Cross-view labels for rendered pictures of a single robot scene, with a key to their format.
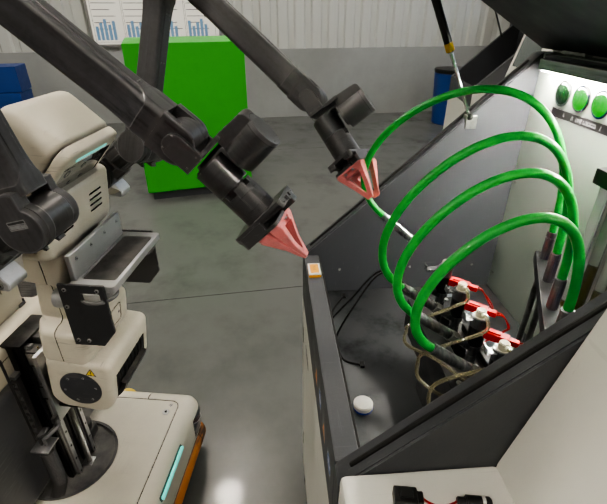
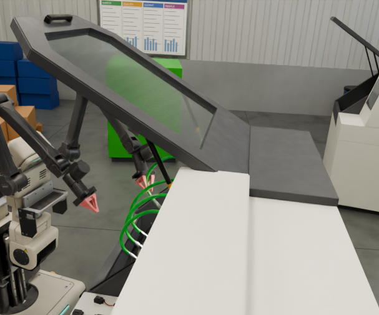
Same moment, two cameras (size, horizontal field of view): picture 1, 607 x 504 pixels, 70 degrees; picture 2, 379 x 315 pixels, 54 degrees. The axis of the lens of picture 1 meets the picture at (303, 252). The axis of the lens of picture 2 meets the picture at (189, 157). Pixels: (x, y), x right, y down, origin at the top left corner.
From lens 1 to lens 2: 1.07 m
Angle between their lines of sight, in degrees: 13
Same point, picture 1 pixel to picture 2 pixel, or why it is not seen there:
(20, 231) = (5, 187)
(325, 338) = (115, 250)
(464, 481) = not seen: hidden behind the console
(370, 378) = not seen: hidden behind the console
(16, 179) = (7, 170)
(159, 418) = (62, 289)
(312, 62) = (250, 73)
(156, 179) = (114, 149)
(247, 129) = (77, 167)
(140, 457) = (46, 305)
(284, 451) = not seen: outside the picture
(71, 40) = (29, 134)
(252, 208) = (77, 192)
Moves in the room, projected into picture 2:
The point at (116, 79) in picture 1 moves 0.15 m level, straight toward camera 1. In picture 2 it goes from (40, 146) to (31, 160)
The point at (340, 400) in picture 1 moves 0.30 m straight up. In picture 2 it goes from (104, 272) to (102, 211)
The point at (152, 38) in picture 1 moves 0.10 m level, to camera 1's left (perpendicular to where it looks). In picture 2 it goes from (77, 110) to (60, 109)
